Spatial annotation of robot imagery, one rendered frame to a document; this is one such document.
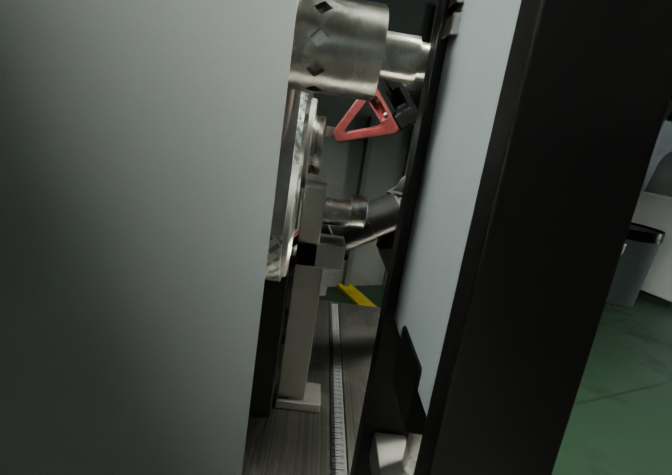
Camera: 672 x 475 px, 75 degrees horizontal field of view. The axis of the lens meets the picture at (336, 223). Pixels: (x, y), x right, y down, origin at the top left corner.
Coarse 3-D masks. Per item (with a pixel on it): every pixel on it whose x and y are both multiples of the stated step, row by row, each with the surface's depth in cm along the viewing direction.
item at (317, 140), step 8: (320, 120) 54; (320, 128) 53; (312, 136) 53; (320, 136) 53; (312, 144) 53; (320, 144) 53; (312, 152) 53; (320, 152) 53; (312, 160) 54; (320, 160) 54; (312, 168) 55
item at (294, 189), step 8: (296, 168) 44; (296, 176) 43; (296, 184) 42; (296, 192) 51; (288, 200) 41; (296, 200) 51; (288, 208) 41; (296, 208) 52; (288, 216) 41; (288, 224) 41; (288, 232) 41; (288, 240) 41; (288, 248) 51; (288, 256) 50; (280, 264) 43; (288, 264) 49; (280, 272) 44
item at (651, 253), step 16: (640, 224) 426; (640, 240) 383; (656, 240) 385; (624, 256) 391; (640, 256) 388; (624, 272) 394; (640, 272) 394; (624, 288) 398; (640, 288) 406; (624, 304) 403
